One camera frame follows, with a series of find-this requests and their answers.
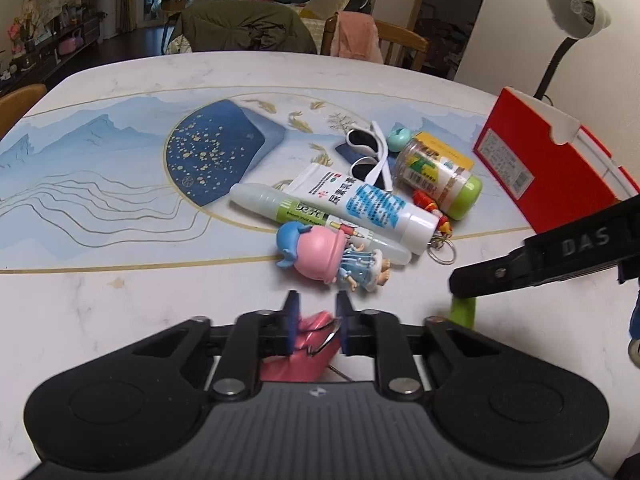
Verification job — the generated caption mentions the clear jar green lid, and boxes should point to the clear jar green lid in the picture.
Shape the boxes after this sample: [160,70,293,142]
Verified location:
[390,135,484,221]

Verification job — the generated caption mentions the red orange figure keychain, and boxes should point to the red orange figure keychain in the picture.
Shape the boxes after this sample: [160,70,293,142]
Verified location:
[411,189,457,266]

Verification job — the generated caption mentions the white sunglasses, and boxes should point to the white sunglasses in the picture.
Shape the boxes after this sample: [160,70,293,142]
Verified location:
[345,120,397,192]

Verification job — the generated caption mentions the wooden chair with slatted back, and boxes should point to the wooden chair with slatted back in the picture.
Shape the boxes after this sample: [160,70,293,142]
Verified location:
[320,12,431,71]

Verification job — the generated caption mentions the pink hat doll figurine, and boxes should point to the pink hat doll figurine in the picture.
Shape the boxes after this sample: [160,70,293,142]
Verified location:
[275,221,392,292]

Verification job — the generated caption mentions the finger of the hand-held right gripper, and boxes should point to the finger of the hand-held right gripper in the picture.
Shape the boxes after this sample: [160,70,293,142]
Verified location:
[448,246,532,302]

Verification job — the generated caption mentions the wooden chair with round back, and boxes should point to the wooden chair with round back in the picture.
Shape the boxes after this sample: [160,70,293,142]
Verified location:
[0,83,49,137]

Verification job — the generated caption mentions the translucent glue stick green label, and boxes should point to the translucent glue stick green label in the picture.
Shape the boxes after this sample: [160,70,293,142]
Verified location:
[229,182,412,266]

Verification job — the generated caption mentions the white desk lamp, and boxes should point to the white desk lamp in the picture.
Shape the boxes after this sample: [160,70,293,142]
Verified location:
[531,0,613,102]

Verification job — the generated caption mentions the green plastic stick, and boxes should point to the green plastic stick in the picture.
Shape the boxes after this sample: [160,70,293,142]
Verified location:
[451,294,477,332]

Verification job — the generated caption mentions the person's right hand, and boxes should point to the person's right hand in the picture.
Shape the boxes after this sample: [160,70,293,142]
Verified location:
[625,291,640,367]

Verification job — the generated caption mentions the pink plastic toy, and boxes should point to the pink plastic toy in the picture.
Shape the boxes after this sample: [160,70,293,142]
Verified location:
[259,310,347,386]

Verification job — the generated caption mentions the yellow cardboard box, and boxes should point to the yellow cardboard box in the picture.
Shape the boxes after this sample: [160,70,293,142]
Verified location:
[414,131,476,173]

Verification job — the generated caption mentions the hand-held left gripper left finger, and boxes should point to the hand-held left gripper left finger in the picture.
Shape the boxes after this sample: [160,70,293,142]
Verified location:
[134,290,302,402]

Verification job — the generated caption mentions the white cream tube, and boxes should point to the white cream tube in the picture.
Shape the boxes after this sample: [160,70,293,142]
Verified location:
[286,162,441,257]

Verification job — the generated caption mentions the olive green jacket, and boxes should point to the olive green jacket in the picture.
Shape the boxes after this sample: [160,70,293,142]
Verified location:
[166,0,319,56]

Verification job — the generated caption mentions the teal egg-shaped holder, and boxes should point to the teal egg-shaped holder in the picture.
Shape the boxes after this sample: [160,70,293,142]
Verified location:
[387,127,414,154]

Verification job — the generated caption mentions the pink bag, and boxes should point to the pink bag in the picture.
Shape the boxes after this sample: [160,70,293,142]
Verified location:
[56,34,84,57]

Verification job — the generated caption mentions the pink cloth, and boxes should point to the pink cloth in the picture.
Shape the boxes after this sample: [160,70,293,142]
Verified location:
[331,10,385,65]

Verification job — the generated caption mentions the dark low cabinet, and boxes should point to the dark low cabinet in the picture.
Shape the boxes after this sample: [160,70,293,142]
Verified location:
[0,12,108,96]

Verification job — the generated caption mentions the red cardboard box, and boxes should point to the red cardboard box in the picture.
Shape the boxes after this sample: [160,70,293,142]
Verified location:
[472,86,640,235]

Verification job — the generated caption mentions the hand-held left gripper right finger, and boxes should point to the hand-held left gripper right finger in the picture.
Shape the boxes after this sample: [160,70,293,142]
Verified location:
[334,291,502,402]

